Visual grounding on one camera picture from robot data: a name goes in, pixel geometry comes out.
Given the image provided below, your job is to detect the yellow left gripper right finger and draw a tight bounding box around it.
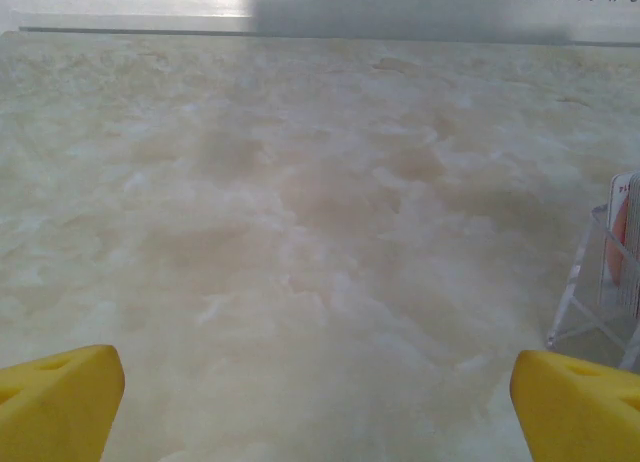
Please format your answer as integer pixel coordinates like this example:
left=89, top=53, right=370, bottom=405
left=509, top=349, right=640, bottom=462

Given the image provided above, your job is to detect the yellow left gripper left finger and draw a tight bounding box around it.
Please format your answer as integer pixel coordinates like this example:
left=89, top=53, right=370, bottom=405
left=0, top=344, right=126, bottom=462

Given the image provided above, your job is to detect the white card with red circle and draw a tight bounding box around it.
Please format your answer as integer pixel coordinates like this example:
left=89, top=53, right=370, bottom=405
left=598, top=170, right=640, bottom=319

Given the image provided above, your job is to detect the aluminium back rail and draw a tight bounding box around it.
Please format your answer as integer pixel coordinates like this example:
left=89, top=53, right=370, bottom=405
left=0, top=11, right=640, bottom=48

